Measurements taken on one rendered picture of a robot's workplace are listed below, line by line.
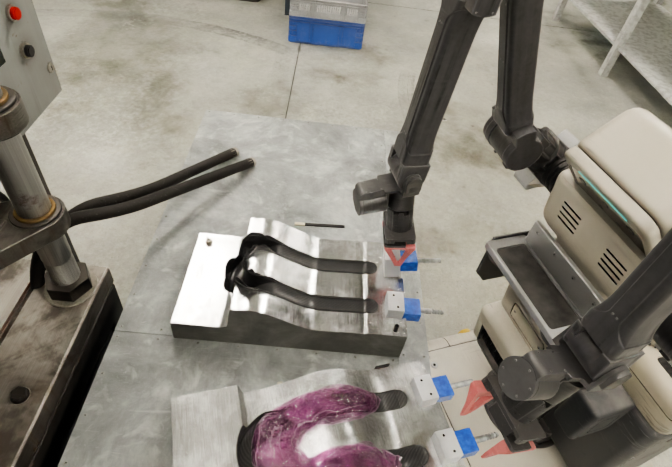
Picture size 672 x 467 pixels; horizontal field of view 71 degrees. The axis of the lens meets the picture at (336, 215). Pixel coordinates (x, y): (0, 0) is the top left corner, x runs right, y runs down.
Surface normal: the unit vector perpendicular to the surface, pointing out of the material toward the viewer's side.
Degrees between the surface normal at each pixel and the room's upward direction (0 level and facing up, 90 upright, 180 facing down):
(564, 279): 90
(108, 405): 0
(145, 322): 0
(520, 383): 64
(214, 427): 0
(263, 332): 90
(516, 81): 94
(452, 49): 93
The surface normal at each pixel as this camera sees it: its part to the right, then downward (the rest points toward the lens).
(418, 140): 0.22, 0.66
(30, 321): 0.11, -0.70
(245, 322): -0.04, 0.70
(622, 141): -0.56, -0.43
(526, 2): 0.22, 0.82
